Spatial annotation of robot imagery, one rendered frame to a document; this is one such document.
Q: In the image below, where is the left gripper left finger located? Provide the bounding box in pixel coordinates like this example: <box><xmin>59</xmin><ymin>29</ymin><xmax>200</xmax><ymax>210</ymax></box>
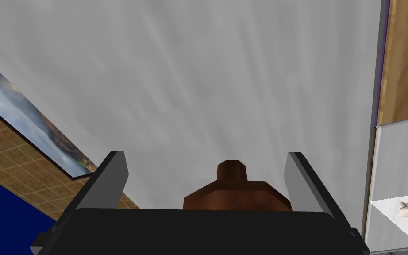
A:
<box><xmin>56</xmin><ymin>151</ymin><xmax>130</xmax><ymax>224</ymax></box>

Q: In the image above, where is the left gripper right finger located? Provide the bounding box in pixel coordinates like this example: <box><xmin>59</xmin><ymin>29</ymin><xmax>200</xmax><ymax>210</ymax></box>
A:
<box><xmin>283</xmin><ymin>152</ymin><xmax>353</xmax><ymax>231</ymax></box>

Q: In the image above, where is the grey cupboard door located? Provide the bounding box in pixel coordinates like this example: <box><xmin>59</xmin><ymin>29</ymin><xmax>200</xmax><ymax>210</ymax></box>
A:
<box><xmin>364</xmin><ymin>115</ymin><xmax>408</xmax><ymax>253</ymax></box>

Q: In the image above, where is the landscape picture with dark frame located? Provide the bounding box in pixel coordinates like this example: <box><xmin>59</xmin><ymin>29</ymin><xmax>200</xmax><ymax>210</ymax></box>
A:
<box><xmin>0</xmin><ymin>50</ymin><xmax>99</xmax><ymax>181</ymax></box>

